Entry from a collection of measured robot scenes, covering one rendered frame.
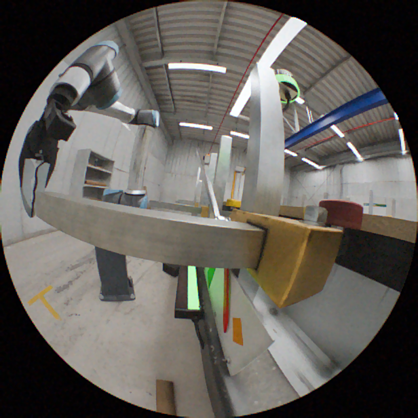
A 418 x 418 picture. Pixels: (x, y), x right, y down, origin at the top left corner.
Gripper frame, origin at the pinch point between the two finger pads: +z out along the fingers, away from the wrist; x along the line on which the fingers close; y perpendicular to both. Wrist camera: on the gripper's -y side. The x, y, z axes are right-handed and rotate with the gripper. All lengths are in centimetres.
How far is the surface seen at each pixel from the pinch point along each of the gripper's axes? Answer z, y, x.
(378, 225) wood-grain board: -6, -52, 7
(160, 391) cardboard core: 75, -18, 6
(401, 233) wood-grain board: -6, -52, 12
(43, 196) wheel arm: -3.1, -9.6, 1.5
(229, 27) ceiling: -417, -19, -65
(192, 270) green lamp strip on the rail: 12.4, -28.5, -18.2
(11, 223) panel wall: 55, 230, -23
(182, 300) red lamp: 12.4, -26.5, -7.8
